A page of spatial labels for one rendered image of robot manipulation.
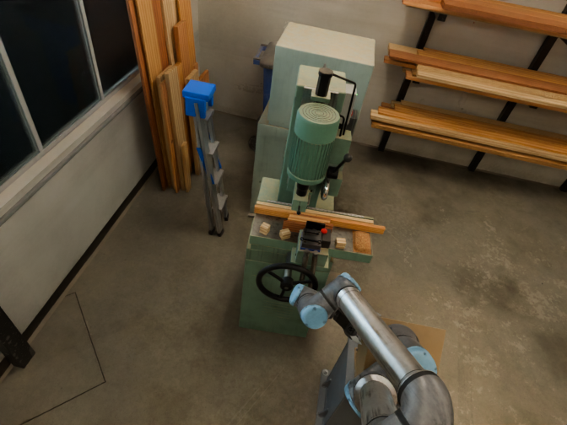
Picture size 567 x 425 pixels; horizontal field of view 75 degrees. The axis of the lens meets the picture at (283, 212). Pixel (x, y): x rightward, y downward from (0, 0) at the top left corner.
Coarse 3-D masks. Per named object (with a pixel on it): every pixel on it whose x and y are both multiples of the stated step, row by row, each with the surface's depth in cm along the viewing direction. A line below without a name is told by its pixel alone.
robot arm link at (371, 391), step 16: (368, 368) 142; (352, 384) 140; (368, 384) 129; (384, 384) 130; (352, 400) 135; (368, 400) 110; (384, 400) 106; (368, 416) 96; (384, 416) 90; (400, 416) 81
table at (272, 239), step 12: (264, 216) 188; (252, 228) 181; (276, 228) 183; (336, 228) 189; (252, 240) 180; (264, 240) 179; (276, 240) 178; (288, 240) 178; (348, 240) 184; (336, 252) 180; (348, 252) 179; (372, 252) 180; (300, 264) 173
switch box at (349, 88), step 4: (348, 84) 175; (352, 84) 176; (348, 88) 173; (352, 88) 173; (348, 92) 169; (352, 92) 170; (356, 92) 171; (348, 96) 170; (356, 96) 170; (344, 100) 171; (348, 100) 171; (344, 104) 173; (348, 104) 172; (352, 104) 172; (344, 108) 174; (352, 108) 174; (344, 112) 176; (344, 116) 177; (348, 116) 177; (340, 120) 179; (348, 120) 178
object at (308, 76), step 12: (300, 72) 169; (312, 72) 170; (336, 72) 174; (300, 84) 160; (312, 84) 161; (336, 84) 164; (300, 96) 163; (336, 108) 165; (288, 144) 181; (288, 156) 185; (288, 192) 202; (312, 204) 206
